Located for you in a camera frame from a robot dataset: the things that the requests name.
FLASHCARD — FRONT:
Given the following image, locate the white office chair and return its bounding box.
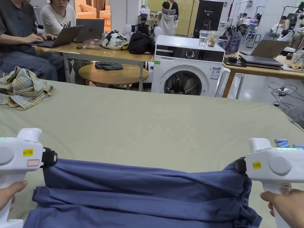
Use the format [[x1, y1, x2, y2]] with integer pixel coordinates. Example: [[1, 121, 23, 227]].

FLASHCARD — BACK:
[[157, 11, 178, 37]]

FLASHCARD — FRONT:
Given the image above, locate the person's left hand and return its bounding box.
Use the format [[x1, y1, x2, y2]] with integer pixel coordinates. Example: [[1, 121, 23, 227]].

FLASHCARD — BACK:
[[0, 180, 28, 212]]

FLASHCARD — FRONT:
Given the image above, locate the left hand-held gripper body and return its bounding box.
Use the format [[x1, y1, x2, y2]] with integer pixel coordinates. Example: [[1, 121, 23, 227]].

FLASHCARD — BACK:
[[0, 128, 58, 228]]

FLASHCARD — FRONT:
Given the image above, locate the black standing banner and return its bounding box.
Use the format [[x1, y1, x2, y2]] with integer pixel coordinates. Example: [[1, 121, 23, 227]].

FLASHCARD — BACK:
[[193, 0, 224, 39]]

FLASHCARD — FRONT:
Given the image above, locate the dark blue tote bag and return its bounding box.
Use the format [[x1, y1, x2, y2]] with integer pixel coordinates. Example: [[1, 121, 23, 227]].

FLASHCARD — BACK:
[[218, 26, 242, 55]]

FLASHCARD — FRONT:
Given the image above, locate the wooden table with laptops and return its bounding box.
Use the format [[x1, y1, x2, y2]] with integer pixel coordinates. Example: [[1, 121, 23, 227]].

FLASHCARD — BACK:
[[222, 39, 304, 98]]

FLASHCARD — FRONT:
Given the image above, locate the plaid shirt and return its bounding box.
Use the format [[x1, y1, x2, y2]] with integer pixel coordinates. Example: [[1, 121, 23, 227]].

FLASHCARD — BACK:
[[0, 66, 56, 111]]

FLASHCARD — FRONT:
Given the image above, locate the long wooden table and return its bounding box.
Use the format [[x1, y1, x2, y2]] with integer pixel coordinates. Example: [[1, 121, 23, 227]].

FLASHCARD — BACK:
[[28, 18, 156, 92]]

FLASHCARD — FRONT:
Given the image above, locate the dark blue shirt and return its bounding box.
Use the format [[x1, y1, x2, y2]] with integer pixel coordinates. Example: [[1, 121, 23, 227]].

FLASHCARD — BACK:
[[23, 158, 263, 228]]

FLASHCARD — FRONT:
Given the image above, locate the white washing machine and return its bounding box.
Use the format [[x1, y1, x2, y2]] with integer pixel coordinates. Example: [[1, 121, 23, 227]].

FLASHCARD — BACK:
[[151, 29, 226, 97]]

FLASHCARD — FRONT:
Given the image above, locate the round low wooden table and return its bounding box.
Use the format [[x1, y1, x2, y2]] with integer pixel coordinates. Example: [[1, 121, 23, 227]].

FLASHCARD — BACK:
[[78, 62, 150, 92]]

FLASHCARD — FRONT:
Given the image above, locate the person's right hand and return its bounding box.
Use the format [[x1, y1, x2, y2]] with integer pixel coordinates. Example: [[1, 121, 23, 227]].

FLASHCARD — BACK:
[[260, 189, 304, 228]]

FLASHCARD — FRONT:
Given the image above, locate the bed with pale green sheet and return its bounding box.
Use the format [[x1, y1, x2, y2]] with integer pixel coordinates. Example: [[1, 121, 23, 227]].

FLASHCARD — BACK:
[[0, 79, 304, 228]]

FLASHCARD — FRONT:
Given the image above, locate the group of people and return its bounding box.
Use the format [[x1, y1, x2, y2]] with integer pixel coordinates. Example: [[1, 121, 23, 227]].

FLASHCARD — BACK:
[[237, 9, 304, 41]]

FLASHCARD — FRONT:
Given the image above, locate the white and black robot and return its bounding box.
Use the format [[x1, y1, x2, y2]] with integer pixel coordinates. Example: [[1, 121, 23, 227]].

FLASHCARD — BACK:
[[124, 13, 162, 37]]

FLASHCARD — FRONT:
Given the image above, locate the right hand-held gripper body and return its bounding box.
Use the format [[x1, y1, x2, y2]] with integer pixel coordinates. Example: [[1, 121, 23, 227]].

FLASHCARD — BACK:
[[236, 138, 304, 228]]

